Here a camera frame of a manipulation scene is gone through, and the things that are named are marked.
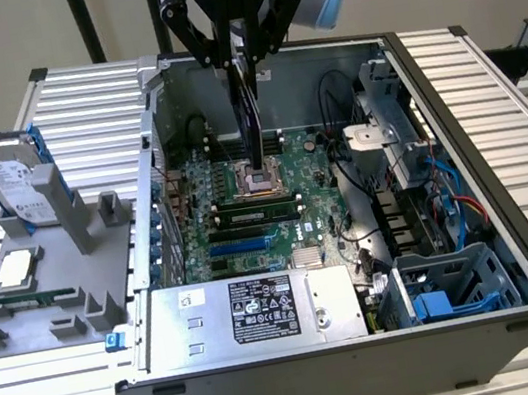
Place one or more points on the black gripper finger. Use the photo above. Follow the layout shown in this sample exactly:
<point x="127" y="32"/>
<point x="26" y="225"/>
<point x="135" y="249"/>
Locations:
<point x="268" y="24"/>
<point x="196" y="31"/>

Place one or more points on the green graphics card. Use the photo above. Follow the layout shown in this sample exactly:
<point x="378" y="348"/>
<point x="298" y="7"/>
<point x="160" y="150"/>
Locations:
<point x="251" y="123"/>

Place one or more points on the black stand pole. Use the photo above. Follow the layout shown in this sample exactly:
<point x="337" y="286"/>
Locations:
<point x="156" y="28"/>
<point x="85" y="24"/>

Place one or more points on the CPU socket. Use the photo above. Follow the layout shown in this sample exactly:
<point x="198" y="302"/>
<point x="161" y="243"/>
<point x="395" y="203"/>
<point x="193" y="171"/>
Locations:
<point x="272" y="182"/>

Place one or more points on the green motherboard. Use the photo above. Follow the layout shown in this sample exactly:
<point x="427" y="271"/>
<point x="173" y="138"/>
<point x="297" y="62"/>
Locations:
<point x="313" y="189"/>

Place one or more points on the installed RAM stick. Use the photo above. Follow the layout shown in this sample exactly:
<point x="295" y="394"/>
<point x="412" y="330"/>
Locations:
<point x="247" y="217"/>

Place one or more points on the blue expansion slot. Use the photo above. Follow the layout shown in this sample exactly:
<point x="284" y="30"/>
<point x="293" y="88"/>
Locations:
<point x="239" y="246"/>

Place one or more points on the small silver heatsink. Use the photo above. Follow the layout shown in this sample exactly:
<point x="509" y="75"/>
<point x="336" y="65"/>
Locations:
<point x="309" y="257"/>

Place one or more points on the hard disk in blue carrier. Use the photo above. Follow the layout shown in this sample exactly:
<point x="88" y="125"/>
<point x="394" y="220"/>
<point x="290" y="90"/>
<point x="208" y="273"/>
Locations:
<point x="8" y="184"/>

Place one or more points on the black box beside table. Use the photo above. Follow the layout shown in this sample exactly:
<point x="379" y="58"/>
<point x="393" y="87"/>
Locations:
<point x="510" y="62"/>

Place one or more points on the grey parts rack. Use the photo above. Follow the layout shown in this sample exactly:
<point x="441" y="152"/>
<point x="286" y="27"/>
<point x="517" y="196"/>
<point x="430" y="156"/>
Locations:
<point x="53" y="273"/>

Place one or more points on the silver power supply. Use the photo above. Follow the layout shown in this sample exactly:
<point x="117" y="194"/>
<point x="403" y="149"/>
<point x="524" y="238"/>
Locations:
<point x="215" y="327"/>

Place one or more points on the silver CPU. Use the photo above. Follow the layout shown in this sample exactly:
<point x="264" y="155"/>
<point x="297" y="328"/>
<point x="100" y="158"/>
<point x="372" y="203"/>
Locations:
<point x="13" y="270"/>

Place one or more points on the loose green RAM stick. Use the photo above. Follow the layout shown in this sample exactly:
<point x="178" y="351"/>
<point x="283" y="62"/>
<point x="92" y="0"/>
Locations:
<point x="47" y="296"/>

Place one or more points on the grey disk bay cage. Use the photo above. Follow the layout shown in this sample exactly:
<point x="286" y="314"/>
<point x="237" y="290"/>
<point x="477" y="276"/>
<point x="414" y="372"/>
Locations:
<point x="459" y="271"/>

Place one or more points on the blue case latch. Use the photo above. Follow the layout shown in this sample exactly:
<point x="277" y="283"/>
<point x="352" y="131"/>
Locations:
<point x="113" y="341"/>

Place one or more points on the blue connector block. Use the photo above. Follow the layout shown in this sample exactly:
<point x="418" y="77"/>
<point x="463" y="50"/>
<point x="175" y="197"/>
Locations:
<point x="432" y="306"/>

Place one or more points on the open grey PC case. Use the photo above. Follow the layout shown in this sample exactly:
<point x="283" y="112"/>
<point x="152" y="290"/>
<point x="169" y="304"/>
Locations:
<point x="326" y="385"/>

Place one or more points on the metal drive bay bracket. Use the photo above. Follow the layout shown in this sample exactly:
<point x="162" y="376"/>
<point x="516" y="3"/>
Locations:
<point x="365" y="137"/>

